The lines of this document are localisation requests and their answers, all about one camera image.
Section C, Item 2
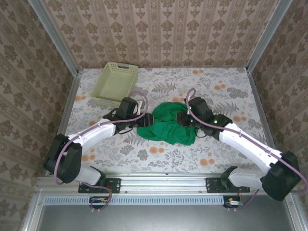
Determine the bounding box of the floral tablecloth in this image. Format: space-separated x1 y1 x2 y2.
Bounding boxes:
55 67 276 174

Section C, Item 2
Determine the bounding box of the pale yellow plastic basket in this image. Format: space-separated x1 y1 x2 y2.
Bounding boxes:
90 62 139 108

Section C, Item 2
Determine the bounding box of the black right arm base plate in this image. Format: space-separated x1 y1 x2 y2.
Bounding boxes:
205 177 251 194

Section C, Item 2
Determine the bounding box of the green t-shirt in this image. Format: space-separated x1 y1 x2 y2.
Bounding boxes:
136 102 199 146

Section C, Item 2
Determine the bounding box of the grey metal panel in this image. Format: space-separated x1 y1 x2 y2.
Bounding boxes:
21 192 308 231

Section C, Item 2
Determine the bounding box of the aluminium mounting rail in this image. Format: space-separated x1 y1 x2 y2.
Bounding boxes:
35 172 295 193

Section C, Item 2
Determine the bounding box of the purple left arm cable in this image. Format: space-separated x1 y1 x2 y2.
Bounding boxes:
54 90 149 214

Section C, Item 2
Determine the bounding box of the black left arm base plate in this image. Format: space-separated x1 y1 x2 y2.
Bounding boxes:
78 178 121 194

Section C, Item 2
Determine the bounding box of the small connector board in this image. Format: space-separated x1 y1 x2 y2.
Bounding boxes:
223 196 244 208
89 196 109 209

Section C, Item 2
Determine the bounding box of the grey slotted cable duct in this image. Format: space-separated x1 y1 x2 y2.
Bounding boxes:
44 195 228 205

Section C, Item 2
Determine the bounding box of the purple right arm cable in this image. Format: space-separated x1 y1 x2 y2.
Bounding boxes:
186 88 308 211

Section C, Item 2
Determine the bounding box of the aluminium table side rail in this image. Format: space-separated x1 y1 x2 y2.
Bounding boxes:
247 68 284 174
45 71 82 176

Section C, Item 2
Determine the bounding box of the aluminium frame post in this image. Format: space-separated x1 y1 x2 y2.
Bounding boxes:
246 0 293 73
27 0 80 75

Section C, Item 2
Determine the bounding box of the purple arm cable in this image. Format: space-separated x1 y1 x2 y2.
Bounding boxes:
186 88 308 211
54 90 149 214

